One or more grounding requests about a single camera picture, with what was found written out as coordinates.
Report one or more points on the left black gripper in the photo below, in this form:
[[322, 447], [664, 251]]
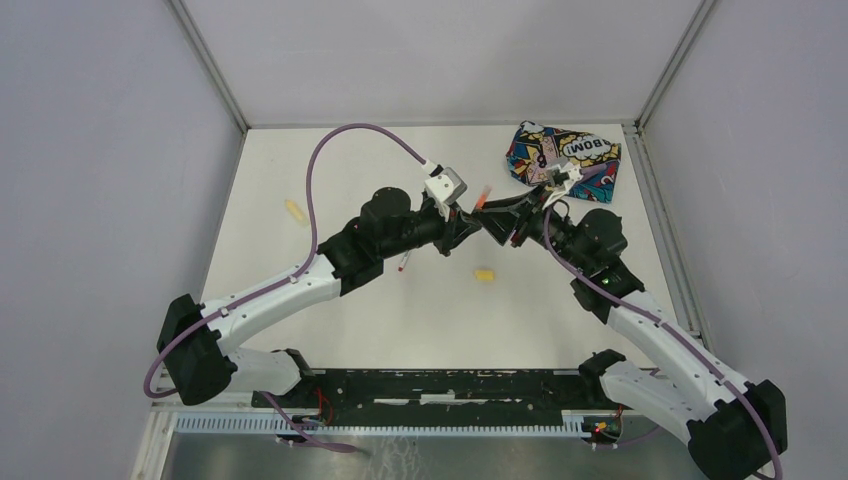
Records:
[[450, 236]]

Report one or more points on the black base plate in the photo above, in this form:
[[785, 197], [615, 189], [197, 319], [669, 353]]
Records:
[[444, 398]]

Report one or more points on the comic print pencil pouch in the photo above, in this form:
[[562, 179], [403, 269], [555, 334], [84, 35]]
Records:
[[536, 150]]

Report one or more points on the red white pen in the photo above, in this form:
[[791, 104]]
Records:
[[404, 260]]

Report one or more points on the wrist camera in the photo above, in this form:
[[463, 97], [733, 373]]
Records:
[[442, 184], [561, 179]]

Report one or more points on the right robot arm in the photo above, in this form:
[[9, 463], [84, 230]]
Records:
[[732, 428]]

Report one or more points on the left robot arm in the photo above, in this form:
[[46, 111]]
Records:
[[200, 345]]

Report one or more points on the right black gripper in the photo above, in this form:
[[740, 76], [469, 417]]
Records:
[[503, 217]]

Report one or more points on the yellow pen cap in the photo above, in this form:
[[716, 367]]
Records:
[[484, 275]]

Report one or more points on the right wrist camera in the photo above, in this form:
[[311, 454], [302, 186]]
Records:
[[561, 179]]

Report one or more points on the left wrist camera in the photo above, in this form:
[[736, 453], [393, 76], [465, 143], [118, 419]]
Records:
[[442, 184]]

